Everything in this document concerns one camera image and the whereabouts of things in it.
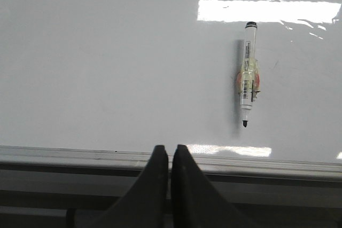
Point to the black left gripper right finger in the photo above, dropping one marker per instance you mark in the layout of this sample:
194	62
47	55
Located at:
195	201

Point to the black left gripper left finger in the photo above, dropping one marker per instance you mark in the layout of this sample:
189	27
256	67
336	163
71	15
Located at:
143	205

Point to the white whiteboard with aluminium frame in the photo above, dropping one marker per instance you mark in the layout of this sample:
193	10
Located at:
101	82

